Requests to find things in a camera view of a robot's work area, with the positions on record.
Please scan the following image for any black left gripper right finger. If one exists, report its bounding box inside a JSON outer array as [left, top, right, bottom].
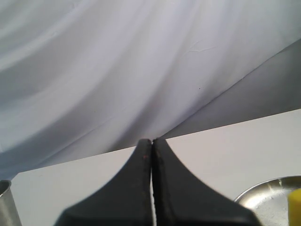
[[152, 138, 260, 226]]

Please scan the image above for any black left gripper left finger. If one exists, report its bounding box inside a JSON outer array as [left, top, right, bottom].
[[56, 139, 152, 226]]

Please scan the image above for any yellow sponge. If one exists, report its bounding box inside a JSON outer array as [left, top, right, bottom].
[[288, 189, 301, 226]]

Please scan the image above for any round steel plate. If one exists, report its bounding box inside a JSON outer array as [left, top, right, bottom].
[[235, 176, 301, 226]]

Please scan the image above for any grey metal cup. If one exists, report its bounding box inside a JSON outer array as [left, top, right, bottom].
[[0, 180, 22, 226]]

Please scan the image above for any white backdrop cloth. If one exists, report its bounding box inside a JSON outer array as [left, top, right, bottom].
[[0, 0, 301, 179]]

